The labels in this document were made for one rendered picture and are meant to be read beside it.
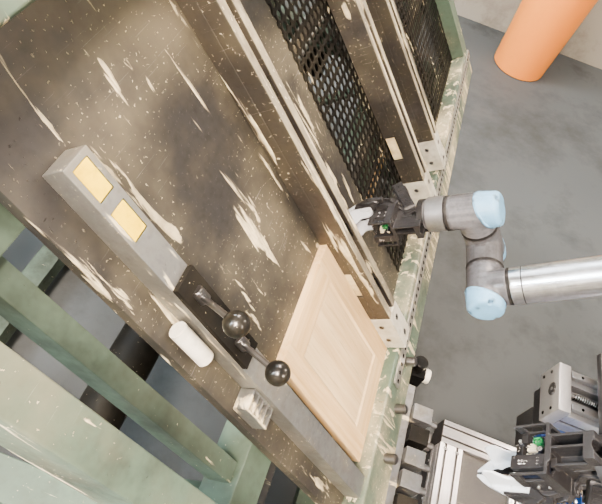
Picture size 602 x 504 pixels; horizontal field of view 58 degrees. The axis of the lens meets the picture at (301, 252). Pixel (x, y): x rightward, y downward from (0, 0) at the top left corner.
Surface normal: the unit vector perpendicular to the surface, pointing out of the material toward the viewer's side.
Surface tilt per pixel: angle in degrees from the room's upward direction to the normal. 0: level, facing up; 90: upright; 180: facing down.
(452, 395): 0
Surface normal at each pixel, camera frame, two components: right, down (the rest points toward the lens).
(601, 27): -0.31, 0.73
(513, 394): 0.20, -0.57
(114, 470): 0.86, -0.07
